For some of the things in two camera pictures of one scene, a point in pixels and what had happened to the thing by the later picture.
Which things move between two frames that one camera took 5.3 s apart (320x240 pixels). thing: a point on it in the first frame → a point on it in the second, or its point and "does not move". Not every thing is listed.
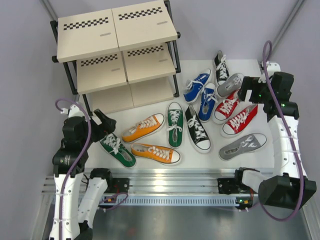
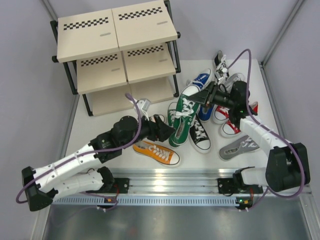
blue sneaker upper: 194,88 does not move
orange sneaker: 161,155 does not move
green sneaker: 113,144 → 186,108
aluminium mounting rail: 166,181 does not move
